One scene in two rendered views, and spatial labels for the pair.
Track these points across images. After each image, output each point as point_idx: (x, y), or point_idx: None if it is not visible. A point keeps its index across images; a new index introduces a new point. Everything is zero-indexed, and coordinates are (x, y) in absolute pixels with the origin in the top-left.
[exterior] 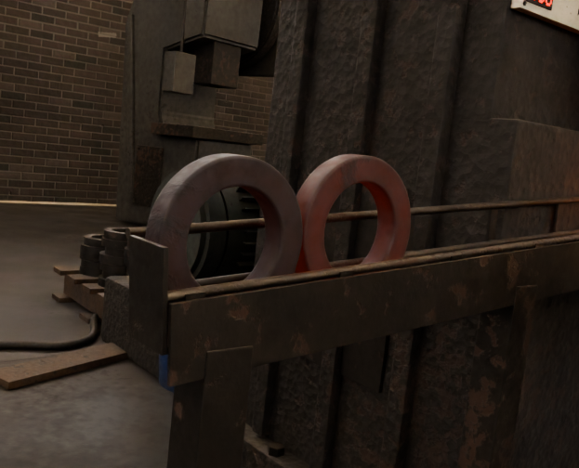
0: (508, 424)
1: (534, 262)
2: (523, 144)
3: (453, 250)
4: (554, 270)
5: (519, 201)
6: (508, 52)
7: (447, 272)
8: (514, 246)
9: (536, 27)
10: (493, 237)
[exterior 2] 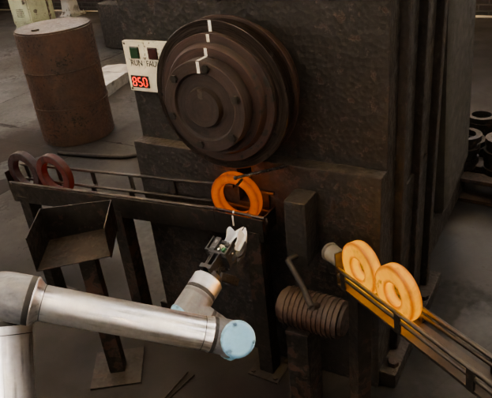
0: (127, 258)
1: (115, 202)
2: (140, 152)
3: (104, 188)
4: (128, 208)
5: (142, 175)
6: (141, 107)
7: (76, 196)
8: (105, 194)
9: (154, 94)
10: (133, 187)
